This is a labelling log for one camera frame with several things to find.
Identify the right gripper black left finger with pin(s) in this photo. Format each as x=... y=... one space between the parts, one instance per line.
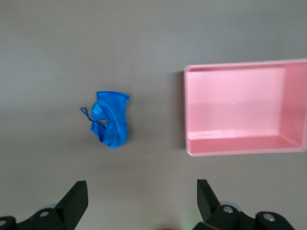
x=69 y=206

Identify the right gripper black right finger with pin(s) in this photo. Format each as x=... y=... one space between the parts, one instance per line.
x=216 y=215

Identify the blue cloth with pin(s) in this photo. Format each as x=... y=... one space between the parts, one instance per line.
x=115 y=119

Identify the pink plastic bin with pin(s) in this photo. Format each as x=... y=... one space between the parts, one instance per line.
x=235 y=105

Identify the brown table cover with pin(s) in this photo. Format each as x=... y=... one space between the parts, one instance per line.
x=72 y=48

